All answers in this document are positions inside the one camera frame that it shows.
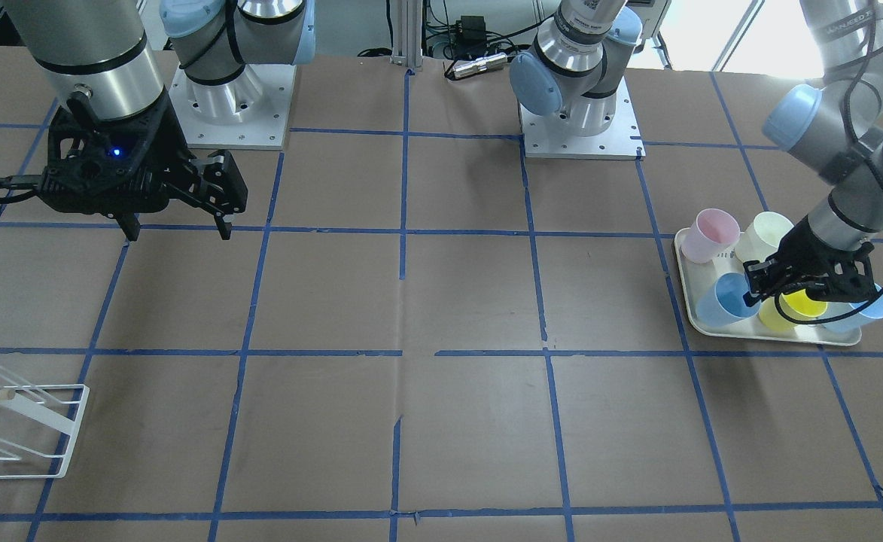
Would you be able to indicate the light blue plastic cup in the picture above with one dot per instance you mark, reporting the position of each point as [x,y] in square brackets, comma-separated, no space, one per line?
[723,304]

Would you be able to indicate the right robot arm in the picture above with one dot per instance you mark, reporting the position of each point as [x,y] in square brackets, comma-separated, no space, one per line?
[101,49]

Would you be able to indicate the pale green plastic cup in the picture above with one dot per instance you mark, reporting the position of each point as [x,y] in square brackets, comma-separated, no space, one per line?
[762,238]

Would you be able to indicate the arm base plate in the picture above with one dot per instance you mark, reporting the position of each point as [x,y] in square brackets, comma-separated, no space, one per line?
[591,129]
[249,113]

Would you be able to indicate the white wire cup rack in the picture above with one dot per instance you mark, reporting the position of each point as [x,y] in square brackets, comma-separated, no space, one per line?
[39,426]

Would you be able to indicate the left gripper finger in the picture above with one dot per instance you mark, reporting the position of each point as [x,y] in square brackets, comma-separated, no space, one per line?
[771,277]
[844,281]

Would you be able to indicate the pink plastic cup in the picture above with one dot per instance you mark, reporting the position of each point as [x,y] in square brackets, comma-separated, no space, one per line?
[713,232]

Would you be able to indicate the silver flashlight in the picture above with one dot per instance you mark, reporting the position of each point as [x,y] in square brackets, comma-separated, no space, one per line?
[460,70]

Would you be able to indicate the aluminium frame post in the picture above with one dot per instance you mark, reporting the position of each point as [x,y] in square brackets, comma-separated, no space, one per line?
[407,22]

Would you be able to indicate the yellow plastic cup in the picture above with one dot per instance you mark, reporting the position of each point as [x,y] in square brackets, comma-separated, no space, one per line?
[778,313]

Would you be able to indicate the black power adapter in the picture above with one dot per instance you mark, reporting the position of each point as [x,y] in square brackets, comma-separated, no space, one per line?
[471,29]

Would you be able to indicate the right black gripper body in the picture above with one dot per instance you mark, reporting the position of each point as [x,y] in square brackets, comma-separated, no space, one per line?
[172,148]

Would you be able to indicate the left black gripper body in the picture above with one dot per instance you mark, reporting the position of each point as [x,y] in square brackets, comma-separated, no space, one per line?
[808,248]

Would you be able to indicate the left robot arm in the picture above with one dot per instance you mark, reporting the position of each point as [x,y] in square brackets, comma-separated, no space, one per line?
[578,59]

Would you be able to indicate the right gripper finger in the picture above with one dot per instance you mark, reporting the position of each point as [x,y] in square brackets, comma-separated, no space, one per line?
[215,185]
[129,224]

